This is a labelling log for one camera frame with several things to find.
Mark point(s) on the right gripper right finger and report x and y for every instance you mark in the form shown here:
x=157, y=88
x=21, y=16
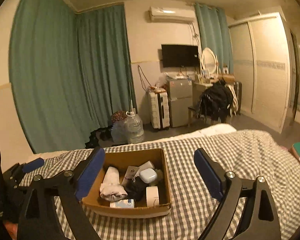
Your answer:
x=259, y=219

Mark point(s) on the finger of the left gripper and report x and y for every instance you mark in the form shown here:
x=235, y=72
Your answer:
x=33, y=165

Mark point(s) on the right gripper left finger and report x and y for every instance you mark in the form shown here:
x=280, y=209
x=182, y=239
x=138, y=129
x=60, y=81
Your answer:
x=38, y=218

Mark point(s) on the white sock blue cuff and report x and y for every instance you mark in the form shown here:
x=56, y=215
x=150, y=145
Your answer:
x=110, y=188

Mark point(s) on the white cream tube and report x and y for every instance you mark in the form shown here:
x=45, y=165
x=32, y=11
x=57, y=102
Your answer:
x=133, y=171

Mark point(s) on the black cylindrical cup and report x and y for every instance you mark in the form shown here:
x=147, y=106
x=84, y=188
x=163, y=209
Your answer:
x=135, y=188

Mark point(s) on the white earbuds case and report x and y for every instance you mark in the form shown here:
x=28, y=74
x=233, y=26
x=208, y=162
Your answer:
x=148, y=175

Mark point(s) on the white plastic bottle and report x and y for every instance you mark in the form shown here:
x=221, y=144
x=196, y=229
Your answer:
x=152, y=196

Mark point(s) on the left hand orange glove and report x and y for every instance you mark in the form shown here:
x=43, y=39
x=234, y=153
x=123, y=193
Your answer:
x=12, y=229

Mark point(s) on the small white blue box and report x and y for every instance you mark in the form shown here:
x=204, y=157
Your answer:
x=123, y=204

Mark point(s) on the green curtain left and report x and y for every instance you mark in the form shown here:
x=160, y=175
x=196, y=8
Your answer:
x=69, y=72

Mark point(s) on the green curtain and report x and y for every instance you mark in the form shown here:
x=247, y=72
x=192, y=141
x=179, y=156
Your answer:
x=214, y=33
x=69, y=72

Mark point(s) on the cardboard box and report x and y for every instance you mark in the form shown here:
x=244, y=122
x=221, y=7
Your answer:
x=121, y=160

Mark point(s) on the large water bottle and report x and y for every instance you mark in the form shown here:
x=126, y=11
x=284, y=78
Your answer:
x=134, y=128

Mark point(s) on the black clothes on chair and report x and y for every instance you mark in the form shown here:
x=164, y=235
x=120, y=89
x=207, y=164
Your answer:
x=218, y=102

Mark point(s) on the white suitcase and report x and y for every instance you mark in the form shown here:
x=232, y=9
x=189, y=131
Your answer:
x=159, y=109

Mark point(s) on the vanity desk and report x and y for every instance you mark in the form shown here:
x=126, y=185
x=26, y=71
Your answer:
x=199, y=85

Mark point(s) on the silver mini fridge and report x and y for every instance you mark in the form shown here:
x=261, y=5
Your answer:
x=180, y=98

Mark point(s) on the oval vanity mirror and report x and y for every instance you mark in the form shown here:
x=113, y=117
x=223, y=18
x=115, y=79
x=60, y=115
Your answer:
x=208, y=63

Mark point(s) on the white louvered wardrobe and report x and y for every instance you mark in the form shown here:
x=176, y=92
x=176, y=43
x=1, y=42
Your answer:
x=261, y=61

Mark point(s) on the white air conditioner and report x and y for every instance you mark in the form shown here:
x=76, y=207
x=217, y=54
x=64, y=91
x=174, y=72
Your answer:
x=171, y=15

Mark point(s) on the green curtain right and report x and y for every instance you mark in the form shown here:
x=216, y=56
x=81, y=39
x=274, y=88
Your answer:
x=214, y=33

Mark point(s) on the wall television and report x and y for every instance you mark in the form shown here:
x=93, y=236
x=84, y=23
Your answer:
x=179, y=55

